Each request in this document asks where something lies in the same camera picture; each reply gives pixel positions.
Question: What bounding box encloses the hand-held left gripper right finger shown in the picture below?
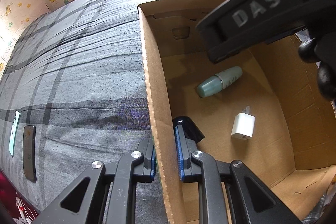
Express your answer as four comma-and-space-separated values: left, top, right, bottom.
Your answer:
175, 124, 302, 224

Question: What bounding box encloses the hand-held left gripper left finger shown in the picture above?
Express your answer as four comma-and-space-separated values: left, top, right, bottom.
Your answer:
31, 135, 158, 224

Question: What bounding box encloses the black glossy cylinder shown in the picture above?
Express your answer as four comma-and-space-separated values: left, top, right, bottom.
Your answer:
172, 115, 205, 143

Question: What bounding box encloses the small white charger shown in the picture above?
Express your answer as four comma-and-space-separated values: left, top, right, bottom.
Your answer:
231, 106, 256, 140

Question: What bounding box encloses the teal plastic bottle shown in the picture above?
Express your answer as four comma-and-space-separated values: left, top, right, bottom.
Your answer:
197, 66, 243, 98

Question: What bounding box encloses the brown cardboard box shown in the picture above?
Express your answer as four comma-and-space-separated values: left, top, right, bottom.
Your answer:
138, 0, 336, 224

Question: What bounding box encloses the person's right hand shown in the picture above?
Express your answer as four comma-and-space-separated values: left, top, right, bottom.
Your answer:
298, 38, 336, 101

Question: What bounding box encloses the black phone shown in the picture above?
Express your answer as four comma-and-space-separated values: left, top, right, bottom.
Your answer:
22, 124, 37, 183

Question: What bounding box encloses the grey plaid bed sheet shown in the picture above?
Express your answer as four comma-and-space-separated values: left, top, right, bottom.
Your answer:
0, 0, 336, 224

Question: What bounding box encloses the dark red patterned cloth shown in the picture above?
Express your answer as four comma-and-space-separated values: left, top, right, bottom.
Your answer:
0, 172, 40, 224

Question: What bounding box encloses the white cable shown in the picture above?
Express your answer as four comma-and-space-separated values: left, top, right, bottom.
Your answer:
14, 196, 37, 224

